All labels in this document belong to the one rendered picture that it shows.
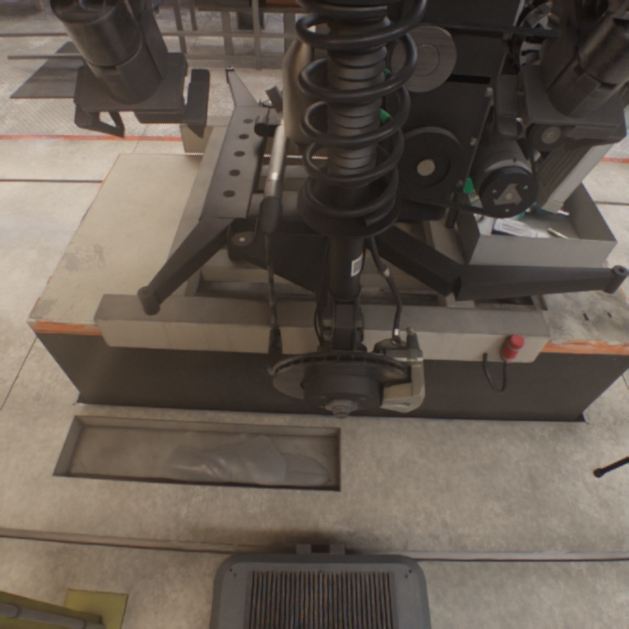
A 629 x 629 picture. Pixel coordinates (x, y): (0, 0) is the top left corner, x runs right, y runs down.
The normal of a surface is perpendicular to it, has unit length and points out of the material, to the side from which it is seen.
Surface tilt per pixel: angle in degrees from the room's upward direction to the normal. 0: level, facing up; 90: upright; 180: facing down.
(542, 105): 30
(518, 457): 0
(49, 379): 0
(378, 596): 0
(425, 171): 90
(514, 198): 90
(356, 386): 24
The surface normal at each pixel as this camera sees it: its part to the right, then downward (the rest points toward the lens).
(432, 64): -0.03, 0.78
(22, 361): 0.03, -0.63
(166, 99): 0.02, -0.15
